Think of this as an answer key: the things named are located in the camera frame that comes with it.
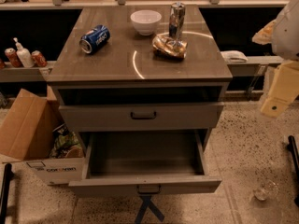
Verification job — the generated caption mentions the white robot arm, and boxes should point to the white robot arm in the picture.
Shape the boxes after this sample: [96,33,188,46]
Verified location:
[252,0,299,118]

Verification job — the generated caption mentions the grey drawer cabinet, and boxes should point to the grey drawer cabinet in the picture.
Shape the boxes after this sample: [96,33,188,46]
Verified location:
[48,6,232,142]

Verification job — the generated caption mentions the top grey drawer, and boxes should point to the top grey drawer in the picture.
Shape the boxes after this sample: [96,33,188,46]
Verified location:
[59,102,223,132]

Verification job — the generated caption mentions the black bar right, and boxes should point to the black bar right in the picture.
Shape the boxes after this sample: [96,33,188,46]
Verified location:
[287,135,299,208]

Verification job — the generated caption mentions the black bar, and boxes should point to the black bar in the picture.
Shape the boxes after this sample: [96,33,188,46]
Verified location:
[0,163,13,224]
[287,135,299,208]

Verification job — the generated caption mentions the white folded cloth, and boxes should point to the white folded cloth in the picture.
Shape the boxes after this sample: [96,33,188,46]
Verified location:
[221,50,248,63]

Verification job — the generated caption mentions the clear glass on floor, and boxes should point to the clear glass on floor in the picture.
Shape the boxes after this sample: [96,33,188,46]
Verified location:
[253,179,278,202]

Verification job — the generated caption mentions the crumpled gold snack bag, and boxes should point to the crumpled gold snack bag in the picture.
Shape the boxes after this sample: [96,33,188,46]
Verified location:
[152,35,188,60]

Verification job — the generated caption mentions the silver upright can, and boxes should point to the silver upright can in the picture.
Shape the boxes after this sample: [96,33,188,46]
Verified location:
[169,2,186,40]

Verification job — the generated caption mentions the white bowl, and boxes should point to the white bowl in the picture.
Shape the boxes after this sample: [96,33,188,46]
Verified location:
[130,10,162,35]

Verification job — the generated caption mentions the blue tape cross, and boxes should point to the blue tape cross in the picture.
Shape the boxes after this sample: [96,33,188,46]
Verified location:
[135,196,164,224]

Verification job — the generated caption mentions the blue pepsi can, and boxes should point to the blue pepsi can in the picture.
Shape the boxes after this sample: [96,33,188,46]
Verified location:
[79,25,110,54]

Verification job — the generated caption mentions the snack bags in box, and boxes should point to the snack bags in box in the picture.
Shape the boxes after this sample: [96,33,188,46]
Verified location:
[50,124,84,159]

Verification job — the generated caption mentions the red can right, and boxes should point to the red can right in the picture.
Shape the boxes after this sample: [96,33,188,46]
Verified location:
[31,50,48,67]

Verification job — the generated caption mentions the red can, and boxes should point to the red can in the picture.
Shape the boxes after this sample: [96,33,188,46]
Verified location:
[5,48,22,68]
[31,50,48,67]

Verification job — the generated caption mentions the cardboard box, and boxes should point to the cardboard box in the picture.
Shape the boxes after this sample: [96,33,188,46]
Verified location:
[0,89,85,185]

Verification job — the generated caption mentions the white pump bottle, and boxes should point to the white pump bottle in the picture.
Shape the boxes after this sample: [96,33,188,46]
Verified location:
[13,37,35,68]

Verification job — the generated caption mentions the red can left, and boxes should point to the red can left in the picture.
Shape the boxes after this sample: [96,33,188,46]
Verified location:
[5,48,22,68]

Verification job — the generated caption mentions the black bar left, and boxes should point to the black bar left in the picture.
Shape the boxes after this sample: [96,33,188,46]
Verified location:
[0,163,13,224]

